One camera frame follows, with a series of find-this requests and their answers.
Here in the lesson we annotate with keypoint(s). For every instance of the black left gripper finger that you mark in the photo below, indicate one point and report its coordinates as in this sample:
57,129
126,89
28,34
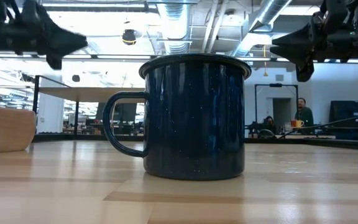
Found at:
61,48
57,31

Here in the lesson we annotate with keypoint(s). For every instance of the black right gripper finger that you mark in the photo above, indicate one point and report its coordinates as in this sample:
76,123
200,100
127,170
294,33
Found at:
295,54
297,38

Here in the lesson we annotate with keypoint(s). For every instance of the dark blue enamel mug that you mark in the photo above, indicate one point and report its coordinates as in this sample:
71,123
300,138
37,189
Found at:
194,124

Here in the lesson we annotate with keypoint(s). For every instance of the person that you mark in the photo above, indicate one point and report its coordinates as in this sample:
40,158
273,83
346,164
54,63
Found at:
269,120
304,115

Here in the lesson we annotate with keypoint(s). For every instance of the yellow mug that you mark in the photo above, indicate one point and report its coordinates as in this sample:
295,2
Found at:
299,123

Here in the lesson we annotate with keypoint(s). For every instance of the black cabinet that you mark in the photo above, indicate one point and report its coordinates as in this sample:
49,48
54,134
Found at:
353,119

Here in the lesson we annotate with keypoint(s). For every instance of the black rectangular frame stand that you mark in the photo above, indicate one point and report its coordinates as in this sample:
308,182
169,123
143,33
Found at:
276,85

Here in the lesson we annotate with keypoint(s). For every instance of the silver ventilation duct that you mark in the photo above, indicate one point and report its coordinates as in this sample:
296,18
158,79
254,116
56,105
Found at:
269,12
174,28

